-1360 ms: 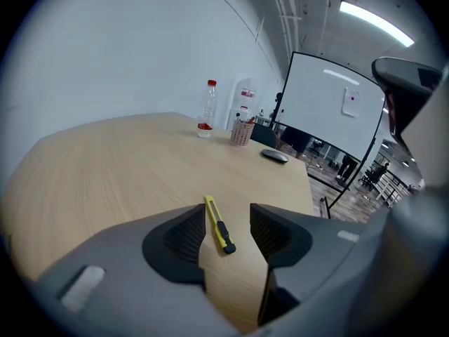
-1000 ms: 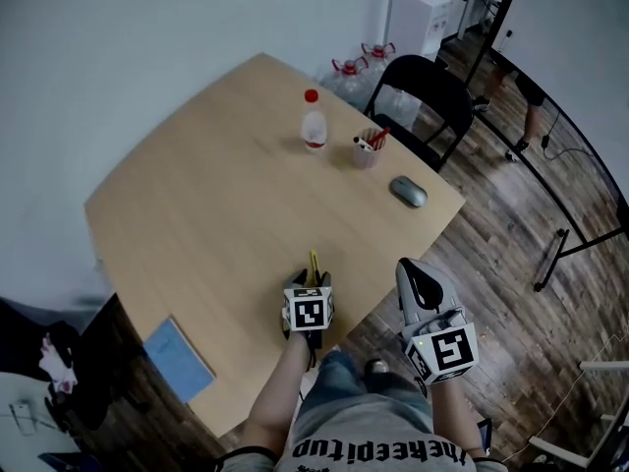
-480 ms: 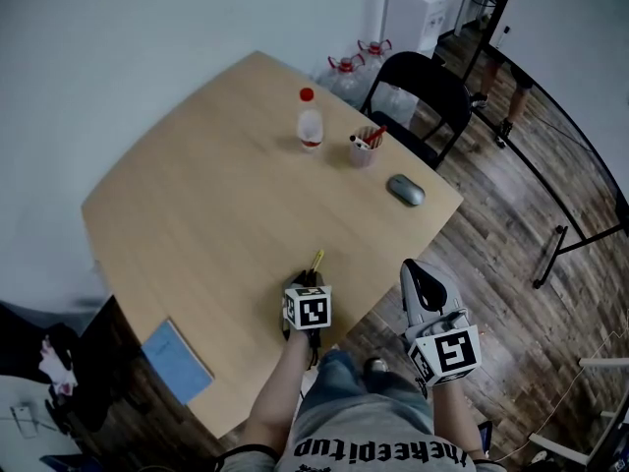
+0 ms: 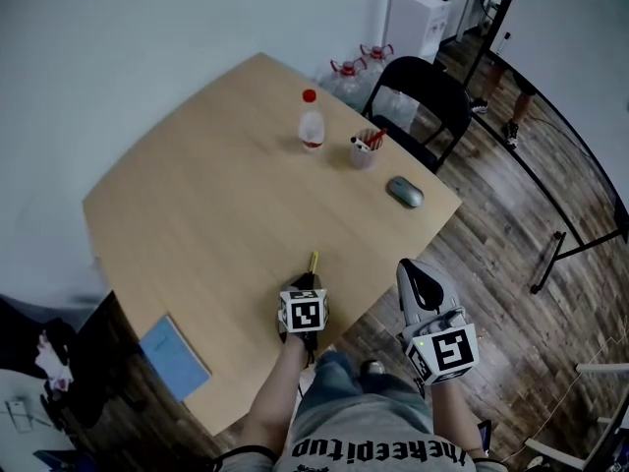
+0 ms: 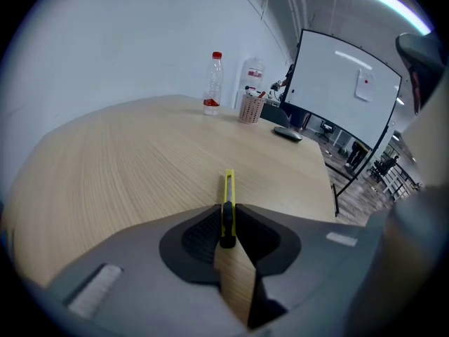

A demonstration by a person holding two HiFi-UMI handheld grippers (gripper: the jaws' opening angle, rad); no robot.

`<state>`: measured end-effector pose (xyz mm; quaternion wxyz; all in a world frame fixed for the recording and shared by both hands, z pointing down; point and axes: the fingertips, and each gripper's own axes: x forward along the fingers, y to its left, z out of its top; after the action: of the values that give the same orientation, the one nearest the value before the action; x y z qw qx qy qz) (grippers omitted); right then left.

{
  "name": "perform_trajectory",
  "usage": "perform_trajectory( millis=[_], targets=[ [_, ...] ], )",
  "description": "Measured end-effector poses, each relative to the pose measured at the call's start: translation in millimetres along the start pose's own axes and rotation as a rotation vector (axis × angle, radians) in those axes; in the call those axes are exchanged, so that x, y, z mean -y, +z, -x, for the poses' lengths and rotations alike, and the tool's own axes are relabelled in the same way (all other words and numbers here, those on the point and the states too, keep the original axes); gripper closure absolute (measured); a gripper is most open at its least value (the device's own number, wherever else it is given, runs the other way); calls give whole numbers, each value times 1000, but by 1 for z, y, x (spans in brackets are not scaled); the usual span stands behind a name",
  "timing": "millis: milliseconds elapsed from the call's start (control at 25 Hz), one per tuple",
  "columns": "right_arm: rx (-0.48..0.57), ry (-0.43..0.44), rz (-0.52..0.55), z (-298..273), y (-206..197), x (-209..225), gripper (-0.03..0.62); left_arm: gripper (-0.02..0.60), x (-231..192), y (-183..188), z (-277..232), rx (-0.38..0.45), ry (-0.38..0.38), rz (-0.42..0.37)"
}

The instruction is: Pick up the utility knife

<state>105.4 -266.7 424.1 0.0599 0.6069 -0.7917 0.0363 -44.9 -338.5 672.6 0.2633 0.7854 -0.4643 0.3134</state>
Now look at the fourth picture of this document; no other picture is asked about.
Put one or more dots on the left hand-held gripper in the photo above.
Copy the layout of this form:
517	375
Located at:
303	312

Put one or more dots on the red pen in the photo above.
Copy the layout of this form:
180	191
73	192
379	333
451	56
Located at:
376	136

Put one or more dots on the black-capped marker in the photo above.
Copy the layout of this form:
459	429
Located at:
360	144

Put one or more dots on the white water dispenser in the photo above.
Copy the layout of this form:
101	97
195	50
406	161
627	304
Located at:
415	22

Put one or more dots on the grey metal rack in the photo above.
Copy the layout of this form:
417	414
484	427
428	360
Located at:
474	13

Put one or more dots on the dark flat device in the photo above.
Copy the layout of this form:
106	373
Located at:
485	438

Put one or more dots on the black folding chair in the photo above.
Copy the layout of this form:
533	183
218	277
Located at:
422	91

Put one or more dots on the clear red-capped water bottle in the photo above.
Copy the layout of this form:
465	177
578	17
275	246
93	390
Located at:
311	126

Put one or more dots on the blue notebook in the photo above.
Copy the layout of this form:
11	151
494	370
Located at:
174	359

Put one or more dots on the white whiteboard marker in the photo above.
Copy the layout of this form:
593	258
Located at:
505	42

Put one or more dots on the person's grey printed shirt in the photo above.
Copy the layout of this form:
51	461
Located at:
373	445

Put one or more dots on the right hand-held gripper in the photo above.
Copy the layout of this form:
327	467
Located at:
444	349

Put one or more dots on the person's right forearm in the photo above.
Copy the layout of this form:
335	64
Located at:
454	411

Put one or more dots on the pink pen cup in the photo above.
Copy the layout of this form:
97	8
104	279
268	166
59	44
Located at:
363	158

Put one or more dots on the white furniture frame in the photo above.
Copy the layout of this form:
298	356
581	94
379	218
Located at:
604	368

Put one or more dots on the white and pink cloth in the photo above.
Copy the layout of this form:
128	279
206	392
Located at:
54	362

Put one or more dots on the person's blue denim shorts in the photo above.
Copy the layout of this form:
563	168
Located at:
344	386

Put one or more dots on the person's left forearm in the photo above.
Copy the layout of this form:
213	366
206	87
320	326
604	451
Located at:
272	401

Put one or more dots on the black-framed rolling whiteboard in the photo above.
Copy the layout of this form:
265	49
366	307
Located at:
580	57

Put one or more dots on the grey computer mouse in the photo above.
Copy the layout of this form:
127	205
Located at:
405	192

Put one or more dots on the person's right shoe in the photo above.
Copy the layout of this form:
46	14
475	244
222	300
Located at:
372	368

